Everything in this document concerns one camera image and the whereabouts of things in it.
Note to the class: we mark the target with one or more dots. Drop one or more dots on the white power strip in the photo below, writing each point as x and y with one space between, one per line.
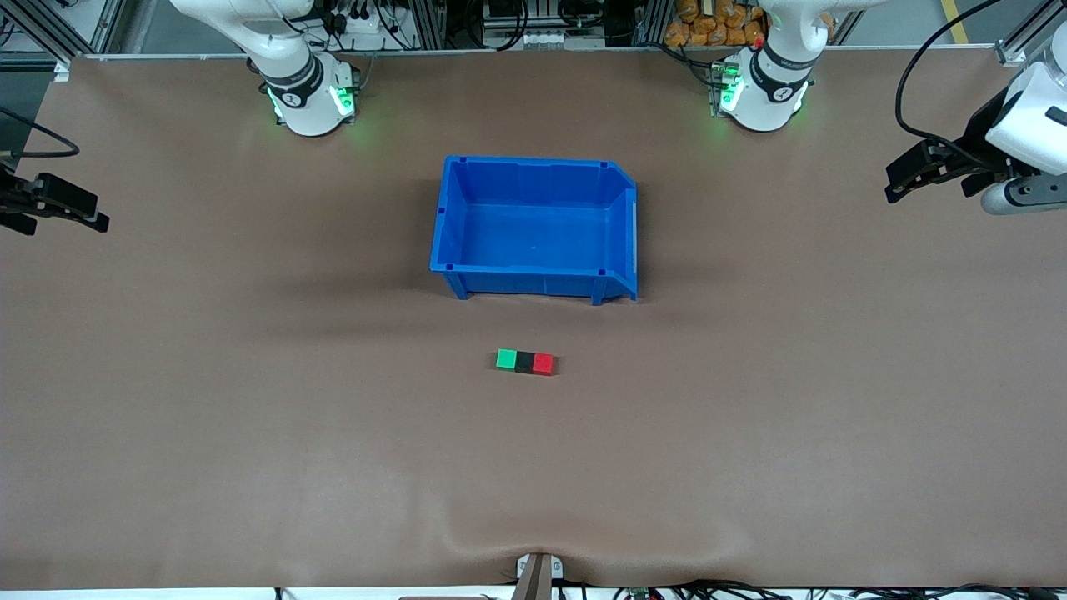
367 27

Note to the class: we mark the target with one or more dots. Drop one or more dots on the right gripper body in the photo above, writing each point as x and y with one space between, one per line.
12 198

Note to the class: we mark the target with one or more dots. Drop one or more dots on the black electronics box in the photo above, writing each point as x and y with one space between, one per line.
508 10

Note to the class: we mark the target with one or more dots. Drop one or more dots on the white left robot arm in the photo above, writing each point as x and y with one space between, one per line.
771 92

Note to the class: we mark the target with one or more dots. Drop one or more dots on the green cube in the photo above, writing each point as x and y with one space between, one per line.
506 359

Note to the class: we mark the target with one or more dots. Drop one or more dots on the metal table edge bracket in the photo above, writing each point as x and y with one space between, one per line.
538 575

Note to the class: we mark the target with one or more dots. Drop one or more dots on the brown table mat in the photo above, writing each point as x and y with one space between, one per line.
250 458

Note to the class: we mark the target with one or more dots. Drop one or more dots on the black cube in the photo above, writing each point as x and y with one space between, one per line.
525 362

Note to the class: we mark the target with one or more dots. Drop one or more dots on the orange snack bag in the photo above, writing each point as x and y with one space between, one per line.
746 29
687 10
708 33
677 33

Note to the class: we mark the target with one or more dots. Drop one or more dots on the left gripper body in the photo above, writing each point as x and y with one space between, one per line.
977 137

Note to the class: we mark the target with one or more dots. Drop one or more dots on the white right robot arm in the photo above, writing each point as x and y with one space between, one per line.
300 92

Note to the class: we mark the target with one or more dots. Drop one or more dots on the red cube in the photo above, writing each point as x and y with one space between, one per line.
543 363

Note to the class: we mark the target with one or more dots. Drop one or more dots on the white terminal block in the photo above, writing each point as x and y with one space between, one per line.
558 39

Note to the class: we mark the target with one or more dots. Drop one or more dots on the aluminium frame profile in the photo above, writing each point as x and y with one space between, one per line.
58 29
1021 42

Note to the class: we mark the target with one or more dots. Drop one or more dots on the blue plastic storage bin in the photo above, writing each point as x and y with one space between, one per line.
533 233

